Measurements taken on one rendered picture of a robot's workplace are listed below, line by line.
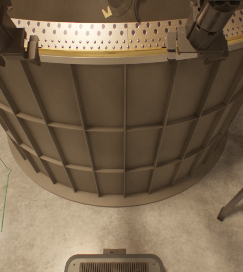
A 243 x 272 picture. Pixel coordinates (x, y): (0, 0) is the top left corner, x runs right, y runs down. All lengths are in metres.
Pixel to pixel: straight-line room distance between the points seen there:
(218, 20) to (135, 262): 1.11
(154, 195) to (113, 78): 1.07
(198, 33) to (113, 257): 1.10
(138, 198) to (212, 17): 1.35
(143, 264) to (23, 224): 0.90
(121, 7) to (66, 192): 1.32
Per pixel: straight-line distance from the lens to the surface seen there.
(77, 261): 1.26
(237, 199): 1.55
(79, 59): 0.71
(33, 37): 0.57
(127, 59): 0.70
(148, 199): 1.60
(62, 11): 0.78
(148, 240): 1.53
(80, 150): 1.16
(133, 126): 0.97
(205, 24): 0.46
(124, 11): 0.75
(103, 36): 0.73
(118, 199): 1.59
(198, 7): 0.50
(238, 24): 0.93
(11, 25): 0.55
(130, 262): 1.24
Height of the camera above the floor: 1.48
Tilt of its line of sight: 49 degrees down
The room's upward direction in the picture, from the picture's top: 1 degrees counter-clockwise
